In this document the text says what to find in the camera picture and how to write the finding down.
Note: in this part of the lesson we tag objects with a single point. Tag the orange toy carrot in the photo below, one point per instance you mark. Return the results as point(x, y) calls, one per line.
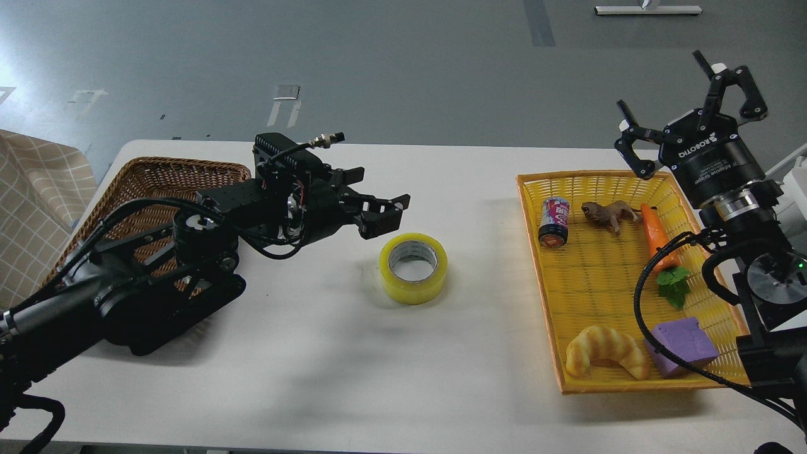
point(669, 273)

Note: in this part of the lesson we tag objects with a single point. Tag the small soda can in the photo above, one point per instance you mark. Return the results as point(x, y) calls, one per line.
point(553, 229)

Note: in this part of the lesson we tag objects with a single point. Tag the brown wicker basket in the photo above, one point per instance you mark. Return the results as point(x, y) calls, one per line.
point(145, 183)

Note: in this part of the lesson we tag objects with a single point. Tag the purple foam block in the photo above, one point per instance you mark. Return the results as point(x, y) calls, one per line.
point(684, 338)

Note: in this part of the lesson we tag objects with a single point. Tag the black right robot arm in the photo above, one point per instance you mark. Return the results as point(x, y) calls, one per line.
point(751, 264)

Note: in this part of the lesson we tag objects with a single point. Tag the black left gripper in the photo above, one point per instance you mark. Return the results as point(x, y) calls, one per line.
point(329, 203)

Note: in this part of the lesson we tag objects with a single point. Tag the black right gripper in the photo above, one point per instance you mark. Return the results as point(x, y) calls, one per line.
point(712, 157)

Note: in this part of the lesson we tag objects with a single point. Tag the yellow tape roll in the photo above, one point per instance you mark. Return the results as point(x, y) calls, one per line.
point(423, 248)

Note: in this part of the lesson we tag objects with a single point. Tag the beige checkered cloth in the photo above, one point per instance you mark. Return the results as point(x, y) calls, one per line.
point(45, 188)

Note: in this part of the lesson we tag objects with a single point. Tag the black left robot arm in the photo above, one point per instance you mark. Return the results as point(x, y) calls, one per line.
point(157, 266)

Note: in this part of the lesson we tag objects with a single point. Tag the yellow plastic basket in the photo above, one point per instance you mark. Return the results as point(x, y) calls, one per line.
point(591, 279)

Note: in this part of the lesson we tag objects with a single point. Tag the toy croissant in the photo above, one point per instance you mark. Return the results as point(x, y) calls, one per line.
point(605, 343)

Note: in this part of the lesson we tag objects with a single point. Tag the white metal stand base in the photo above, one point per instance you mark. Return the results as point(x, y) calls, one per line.
point(648, 8)

